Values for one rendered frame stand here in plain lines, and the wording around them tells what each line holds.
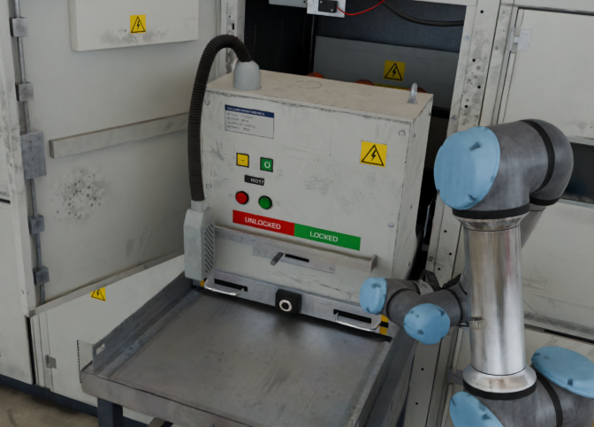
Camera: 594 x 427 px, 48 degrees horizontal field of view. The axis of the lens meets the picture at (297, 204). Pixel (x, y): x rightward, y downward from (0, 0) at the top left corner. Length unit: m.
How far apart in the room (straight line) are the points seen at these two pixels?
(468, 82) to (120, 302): 1.31
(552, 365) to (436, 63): 1.30
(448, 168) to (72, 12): 0.88
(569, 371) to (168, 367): 0.79
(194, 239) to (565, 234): 0.88
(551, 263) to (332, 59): 1.07
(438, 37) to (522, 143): 1.43
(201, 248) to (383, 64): 1.05
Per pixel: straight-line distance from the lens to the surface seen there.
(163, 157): 1.77
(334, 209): 1.49
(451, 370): 1.91
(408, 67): 2.29
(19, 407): 2.77
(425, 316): 1.26
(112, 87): 1.63
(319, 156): 1.45
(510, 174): 1.01
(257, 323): 1.62
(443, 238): 1.76
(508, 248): 1.05
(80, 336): 2.46
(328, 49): 2.36
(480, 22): 1.62
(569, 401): 1.22
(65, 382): 2.63
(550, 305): 1.79
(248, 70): 1.50
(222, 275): 1.68
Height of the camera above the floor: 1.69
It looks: 22 degrees down
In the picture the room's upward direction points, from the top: 4 degrees clockwise
